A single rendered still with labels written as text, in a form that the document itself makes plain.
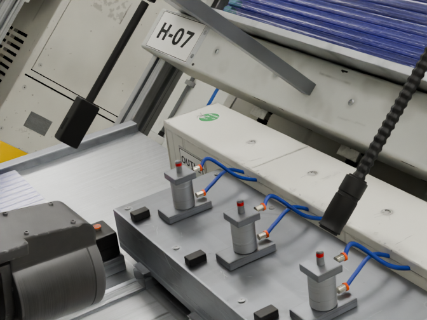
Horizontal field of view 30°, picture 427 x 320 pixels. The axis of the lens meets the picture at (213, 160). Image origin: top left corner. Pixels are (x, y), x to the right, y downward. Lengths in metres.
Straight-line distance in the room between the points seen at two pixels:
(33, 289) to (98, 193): 0.54
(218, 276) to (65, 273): 0.24
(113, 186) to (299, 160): 0.28
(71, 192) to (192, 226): 0.28
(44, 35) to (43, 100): 0.15
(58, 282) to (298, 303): 0.24
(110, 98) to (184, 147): 1.08
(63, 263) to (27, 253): 0.03
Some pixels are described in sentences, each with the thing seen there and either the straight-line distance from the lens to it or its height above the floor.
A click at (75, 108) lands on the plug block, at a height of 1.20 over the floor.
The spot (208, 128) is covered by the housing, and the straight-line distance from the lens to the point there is 0.94.
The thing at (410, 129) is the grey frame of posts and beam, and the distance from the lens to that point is 0.78.
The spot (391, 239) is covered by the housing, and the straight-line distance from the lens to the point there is 0.70.
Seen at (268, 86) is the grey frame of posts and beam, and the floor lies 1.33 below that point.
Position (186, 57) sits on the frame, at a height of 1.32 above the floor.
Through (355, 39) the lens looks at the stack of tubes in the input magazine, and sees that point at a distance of 0.84.
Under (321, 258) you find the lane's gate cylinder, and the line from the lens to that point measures 0.62.
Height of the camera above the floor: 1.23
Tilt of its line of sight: 1 degrees down
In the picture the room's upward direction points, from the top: 30 degrees clockwise
